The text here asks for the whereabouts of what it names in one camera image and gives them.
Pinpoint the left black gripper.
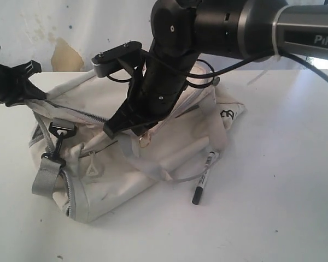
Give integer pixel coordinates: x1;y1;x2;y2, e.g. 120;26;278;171
0;60;46;106

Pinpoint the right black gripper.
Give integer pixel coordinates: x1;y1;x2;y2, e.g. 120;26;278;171
103;51;199;136

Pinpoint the gold zipper pull ring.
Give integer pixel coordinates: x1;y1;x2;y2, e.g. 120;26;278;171
138;133;153;150

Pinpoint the white fabric duffel bag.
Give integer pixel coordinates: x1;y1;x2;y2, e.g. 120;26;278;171
26;71;245;223

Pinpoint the white marker with black cap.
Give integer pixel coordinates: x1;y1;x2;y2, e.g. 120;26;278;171
192;151;219;205

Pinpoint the right silver black robot arm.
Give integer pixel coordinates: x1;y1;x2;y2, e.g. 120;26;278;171
103;1;328;138

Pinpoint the black plastic strap clip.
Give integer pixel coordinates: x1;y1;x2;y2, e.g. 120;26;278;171
41;118;77;167

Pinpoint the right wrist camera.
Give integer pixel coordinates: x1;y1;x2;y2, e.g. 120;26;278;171
91;41;142;78

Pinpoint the grey webbing shoulder strap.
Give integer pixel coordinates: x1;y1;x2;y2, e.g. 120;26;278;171
31;158;65;197

